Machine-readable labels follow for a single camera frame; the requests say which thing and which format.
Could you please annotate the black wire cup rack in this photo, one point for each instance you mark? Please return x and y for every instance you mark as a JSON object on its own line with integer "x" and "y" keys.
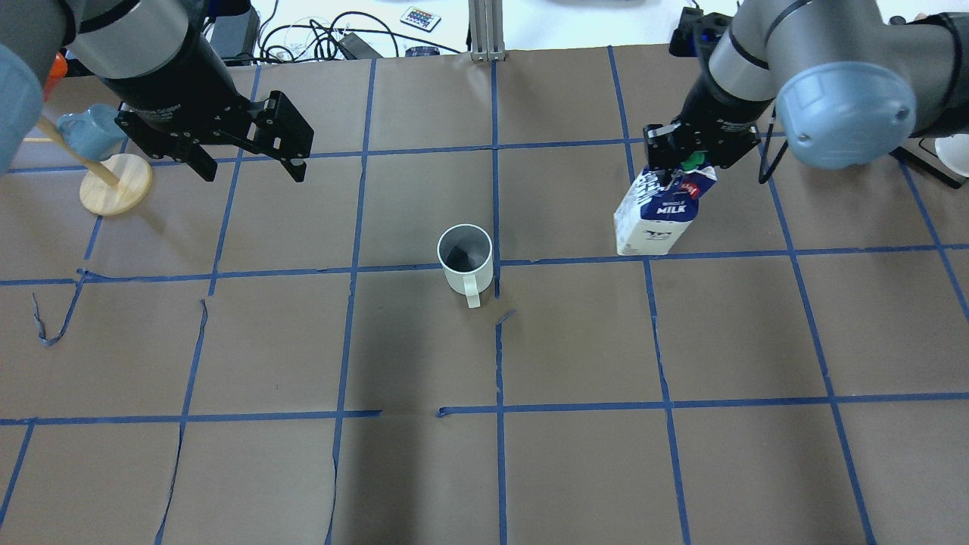
{"x": 927, "y": 163}

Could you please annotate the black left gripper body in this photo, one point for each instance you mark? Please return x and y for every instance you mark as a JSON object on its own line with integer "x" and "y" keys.
{"x": 179, "y": 92}

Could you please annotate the white cup on rack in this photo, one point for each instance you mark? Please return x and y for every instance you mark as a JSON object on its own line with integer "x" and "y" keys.
{"x": 953, "y": 153}

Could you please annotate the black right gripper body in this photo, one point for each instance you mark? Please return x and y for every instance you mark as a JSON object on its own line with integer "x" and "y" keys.
{"x": 709, "y": 116}

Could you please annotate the wooden mug tree stand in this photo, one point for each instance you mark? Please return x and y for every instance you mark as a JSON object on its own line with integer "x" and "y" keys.
{"x": 110, "y": 187}

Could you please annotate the blue mug on stand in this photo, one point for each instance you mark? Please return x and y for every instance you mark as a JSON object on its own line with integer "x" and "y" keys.
{"x": 92, "y": 134}

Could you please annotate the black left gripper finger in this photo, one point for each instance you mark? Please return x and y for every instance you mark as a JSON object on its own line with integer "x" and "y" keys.
{"x": 276, "y": 129}
{"x": 178, "y": 146}

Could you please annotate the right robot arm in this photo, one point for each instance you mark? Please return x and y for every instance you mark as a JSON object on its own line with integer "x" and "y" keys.
{"x": 846, "y": 86}

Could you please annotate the blue white milk carton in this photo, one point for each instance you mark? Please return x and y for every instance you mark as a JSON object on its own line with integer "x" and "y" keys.
{"x": 651, "y": 218}

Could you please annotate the small remote control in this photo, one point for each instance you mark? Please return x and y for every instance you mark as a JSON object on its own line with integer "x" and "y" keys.
{"x": 420, "y": 19}

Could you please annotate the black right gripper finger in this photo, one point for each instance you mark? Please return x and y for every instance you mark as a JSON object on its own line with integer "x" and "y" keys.
{"x": 698, "y": 165}
{"x": 664, "y": 154}

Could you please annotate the white ceramic mug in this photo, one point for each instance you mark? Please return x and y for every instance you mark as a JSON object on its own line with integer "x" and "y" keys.
{"x": 466, "y": 254}

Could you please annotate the aluminium frame post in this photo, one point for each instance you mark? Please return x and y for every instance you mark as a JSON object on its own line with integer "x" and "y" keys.
{"x": 486, "y": 30}

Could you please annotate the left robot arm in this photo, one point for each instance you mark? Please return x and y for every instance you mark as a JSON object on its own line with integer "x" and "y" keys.
{"x": 110, "y": 38}

